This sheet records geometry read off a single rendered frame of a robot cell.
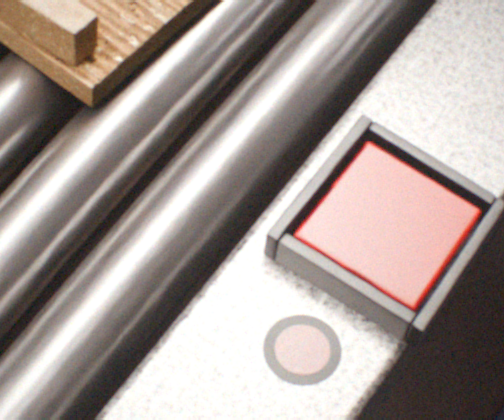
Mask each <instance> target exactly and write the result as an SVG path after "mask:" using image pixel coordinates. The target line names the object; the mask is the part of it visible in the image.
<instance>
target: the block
mask: <svg viewBox="0 0 504 420"><path fill-rule="evenodd" d="M0 17H1V18H2V19H5V20H6V21H8V22H9V23H10V24H12V25H13V26H14V25H15V26H16V27H17V28H19V29H21V30H22V31H23V32H25V33H26V34H27V35H28V36H30V38H31V39H32V40H33V41H35V42H37V43H38V45H40V46H41V47H43V48H45V49H46V50H47V49H48V51H50V52H52V53H53V54H55V55H56V56H58V57H59V58H60V59H61V58H62V59H64V60H65V61H67V62H69V63H70V64H71V65H72V66H77V65H79V64H80V63H81V62H82V61H83V60H84V59H85V58H87V57H88V56H89V55H90V54H91V53H92V52H94V51H95V49H96V47H97V32H98V26H97V15H96V14H95V13H94V12H93V11H91V10H90V9H87V8H86V7H85V6H84V5H82V4H81V3H79V2H78V1H77V2H76V1H75V0H0Z"/></svg>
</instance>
